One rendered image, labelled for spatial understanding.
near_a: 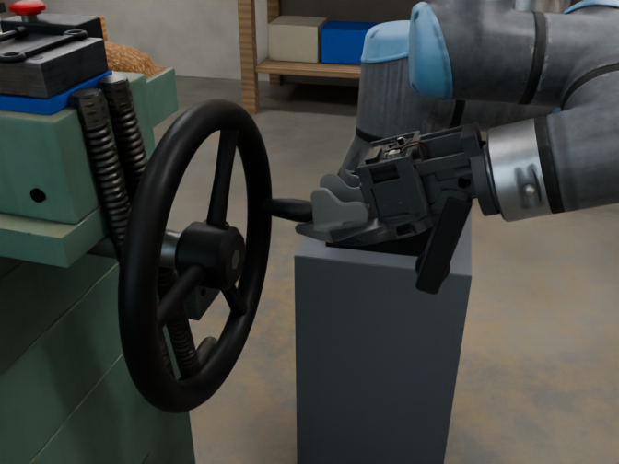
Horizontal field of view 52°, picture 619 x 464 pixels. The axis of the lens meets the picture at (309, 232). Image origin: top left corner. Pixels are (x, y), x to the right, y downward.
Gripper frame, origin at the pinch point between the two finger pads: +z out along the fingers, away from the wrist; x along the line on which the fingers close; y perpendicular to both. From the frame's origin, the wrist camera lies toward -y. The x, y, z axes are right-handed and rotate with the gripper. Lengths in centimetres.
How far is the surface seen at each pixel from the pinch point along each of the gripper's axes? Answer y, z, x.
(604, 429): -92, -23, -63
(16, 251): 12.7, 15.7, 21.2
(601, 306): -93, -27, -115
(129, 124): 18.4, 7.0, 11.5
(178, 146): 16.6, -0.3, 16.9
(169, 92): 16.5, 19.3, -15.7
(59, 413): -8.5, 28.5, 16.5
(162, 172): 15.6, 0.2, 19.3
